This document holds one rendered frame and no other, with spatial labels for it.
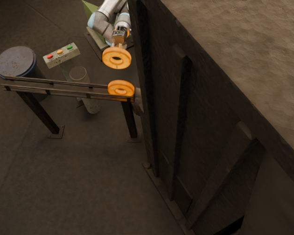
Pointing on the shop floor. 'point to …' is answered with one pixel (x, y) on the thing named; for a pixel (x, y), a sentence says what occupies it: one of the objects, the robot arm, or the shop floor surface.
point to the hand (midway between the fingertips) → (115, 55)
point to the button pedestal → (65, 65)
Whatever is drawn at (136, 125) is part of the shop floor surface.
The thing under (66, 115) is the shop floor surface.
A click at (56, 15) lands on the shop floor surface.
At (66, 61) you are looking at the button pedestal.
